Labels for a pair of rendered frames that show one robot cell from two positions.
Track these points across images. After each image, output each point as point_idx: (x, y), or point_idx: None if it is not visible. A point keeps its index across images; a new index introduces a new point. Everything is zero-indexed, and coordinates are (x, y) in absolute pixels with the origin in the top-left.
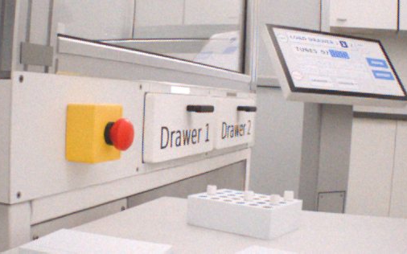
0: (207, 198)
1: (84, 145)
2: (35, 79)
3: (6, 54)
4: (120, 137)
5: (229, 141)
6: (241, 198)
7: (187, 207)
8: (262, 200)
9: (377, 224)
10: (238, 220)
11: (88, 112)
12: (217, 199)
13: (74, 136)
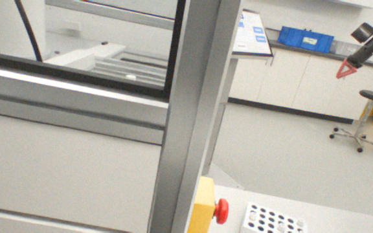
0: (258, 231)
1: (198, 230)
2: None
3: (176, 228)
4: (225, 221)
5: None
6: (274, 225)
7: (241, 232)
8: (287, 227)
9: (334, 223)
10: None
11: (207, 211)
12: (264, 232)
13: (190, 224)
